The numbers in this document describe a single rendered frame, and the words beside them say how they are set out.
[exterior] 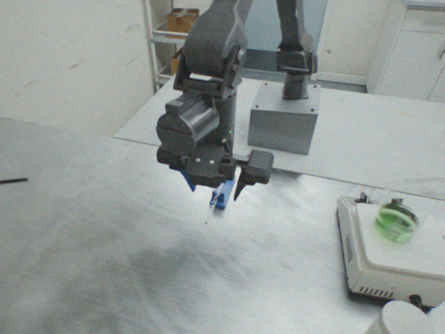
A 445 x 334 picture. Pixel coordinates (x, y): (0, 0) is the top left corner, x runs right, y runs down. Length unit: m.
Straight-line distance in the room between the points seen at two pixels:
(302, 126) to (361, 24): 2.72
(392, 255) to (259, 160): 0.23
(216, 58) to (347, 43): 3.11
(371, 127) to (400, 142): 0.09
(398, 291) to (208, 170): 0.33
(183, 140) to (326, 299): 0.34
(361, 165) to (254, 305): 0.45
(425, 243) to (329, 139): 0.41
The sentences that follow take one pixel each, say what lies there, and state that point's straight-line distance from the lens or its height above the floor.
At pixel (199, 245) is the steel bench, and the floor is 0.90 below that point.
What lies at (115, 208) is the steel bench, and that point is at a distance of 0.66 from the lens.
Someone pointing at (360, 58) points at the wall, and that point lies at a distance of 3.52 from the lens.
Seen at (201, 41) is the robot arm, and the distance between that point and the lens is 0.40.
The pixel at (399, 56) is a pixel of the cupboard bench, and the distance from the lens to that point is 2.94.
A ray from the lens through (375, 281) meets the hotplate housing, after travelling 0.53.
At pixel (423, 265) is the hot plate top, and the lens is 0.53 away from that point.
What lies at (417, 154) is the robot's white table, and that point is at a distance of 0.92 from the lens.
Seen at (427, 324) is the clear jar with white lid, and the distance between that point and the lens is 0.49.
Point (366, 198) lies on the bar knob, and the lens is 0.62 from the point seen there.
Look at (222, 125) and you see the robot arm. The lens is 0.43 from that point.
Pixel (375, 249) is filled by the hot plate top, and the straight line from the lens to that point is 0.52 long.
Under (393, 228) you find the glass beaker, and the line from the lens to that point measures 0.51.
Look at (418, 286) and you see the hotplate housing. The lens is 0.55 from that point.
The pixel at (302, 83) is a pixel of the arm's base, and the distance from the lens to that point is 0.77.
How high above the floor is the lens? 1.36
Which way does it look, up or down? 40 degrees down
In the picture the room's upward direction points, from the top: straight up
